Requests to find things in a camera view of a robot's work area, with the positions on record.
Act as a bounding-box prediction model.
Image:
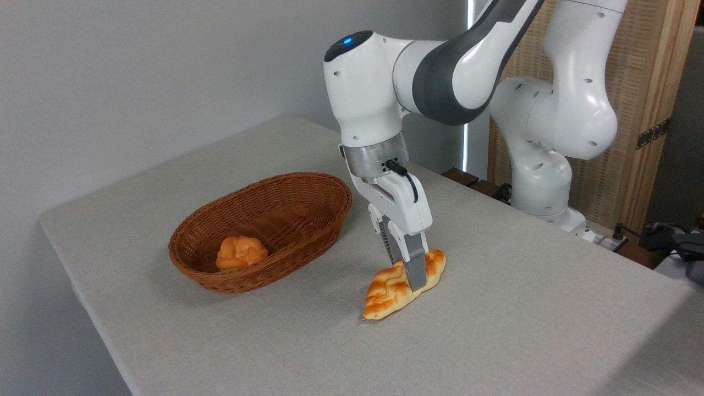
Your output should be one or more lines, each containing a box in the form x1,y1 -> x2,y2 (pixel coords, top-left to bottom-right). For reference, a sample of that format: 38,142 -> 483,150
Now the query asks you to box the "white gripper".
345,159 -> 434,293

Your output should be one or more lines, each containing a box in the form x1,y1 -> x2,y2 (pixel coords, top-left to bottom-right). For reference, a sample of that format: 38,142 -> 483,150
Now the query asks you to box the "long braided golden bread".
362,249 -> 447,321

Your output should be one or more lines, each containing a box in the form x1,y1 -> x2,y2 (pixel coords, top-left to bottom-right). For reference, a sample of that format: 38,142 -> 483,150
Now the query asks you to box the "brown woven wicker basket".
168,172 -> 353,294

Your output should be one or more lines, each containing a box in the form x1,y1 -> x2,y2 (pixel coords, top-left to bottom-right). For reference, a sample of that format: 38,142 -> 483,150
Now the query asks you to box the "small round orange bread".
216,236 -> 269,270

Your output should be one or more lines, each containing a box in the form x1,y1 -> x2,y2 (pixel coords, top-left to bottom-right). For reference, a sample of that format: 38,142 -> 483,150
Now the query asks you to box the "grey tablecloth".
38,117 -> 704,396

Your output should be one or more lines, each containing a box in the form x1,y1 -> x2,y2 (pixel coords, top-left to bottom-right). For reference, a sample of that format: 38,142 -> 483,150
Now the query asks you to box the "white power strip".
584,228 -> 629,252

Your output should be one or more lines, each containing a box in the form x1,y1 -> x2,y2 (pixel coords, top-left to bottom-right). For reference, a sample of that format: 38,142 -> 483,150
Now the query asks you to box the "metal screen hinge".
636,118 -> 672,150

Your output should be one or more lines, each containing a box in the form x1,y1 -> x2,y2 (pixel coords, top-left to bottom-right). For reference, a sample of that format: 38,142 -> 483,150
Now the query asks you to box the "dark grey bag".
641,220 -> 704,287

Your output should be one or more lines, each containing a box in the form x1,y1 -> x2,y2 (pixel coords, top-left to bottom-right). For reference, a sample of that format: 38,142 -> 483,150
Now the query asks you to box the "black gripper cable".
385,159 -> 419,204

